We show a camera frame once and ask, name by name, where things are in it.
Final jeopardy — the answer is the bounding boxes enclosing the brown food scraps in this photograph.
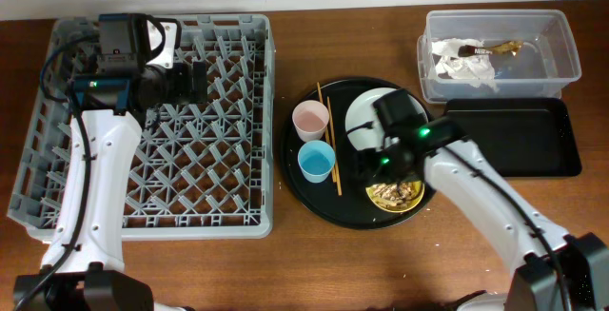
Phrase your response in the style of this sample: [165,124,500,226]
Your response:
[370,181,420,209]

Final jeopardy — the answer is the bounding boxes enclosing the yellow bowl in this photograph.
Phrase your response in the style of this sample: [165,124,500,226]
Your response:
[364,177,426,214]

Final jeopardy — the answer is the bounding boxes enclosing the white tissue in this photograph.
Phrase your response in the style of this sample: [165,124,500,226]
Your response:
[431,38,500,92]

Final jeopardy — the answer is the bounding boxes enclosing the gold snack wrapper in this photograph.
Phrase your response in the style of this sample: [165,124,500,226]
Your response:
[458,41,524,57]

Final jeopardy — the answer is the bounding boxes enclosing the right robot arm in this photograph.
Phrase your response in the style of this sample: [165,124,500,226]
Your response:
[345,89,608,311]

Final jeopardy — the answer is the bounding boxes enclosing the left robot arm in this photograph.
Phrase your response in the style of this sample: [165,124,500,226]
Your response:
[13,13,207,310]

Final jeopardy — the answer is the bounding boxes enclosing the grey dishwasher rack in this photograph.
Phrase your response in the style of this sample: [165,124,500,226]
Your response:
[8,14,275,243]

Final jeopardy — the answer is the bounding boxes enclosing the round black tray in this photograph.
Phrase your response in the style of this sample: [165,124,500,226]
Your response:
[278,77,436,230]

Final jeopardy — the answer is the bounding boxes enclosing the grey round plate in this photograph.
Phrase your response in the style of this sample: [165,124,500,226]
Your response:
[344,87,429,153]

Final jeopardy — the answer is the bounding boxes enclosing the wooden chopstick right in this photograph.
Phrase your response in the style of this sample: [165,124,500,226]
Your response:
[326,96,343,197]

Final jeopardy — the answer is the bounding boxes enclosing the wooden chopstick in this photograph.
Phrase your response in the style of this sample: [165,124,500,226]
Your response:
[326,96,343,197]
[316,81,338,184]

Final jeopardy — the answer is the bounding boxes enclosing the blue plastic cup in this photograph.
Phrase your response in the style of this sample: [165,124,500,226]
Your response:
[297,140,336,184]

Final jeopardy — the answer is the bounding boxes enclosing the pink plastic cup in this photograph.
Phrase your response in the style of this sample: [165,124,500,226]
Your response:
[292,100,329,142]

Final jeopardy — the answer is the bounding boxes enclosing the wooden chopstick left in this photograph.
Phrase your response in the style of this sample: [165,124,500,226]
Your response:
[316,81,338,184]

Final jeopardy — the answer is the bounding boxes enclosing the black rectangular tray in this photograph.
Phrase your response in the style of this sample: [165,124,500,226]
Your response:
[444,98,582,178]

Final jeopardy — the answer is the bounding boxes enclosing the clear plastic bin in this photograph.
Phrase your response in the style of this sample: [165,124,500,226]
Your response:
[417,10,581,104]

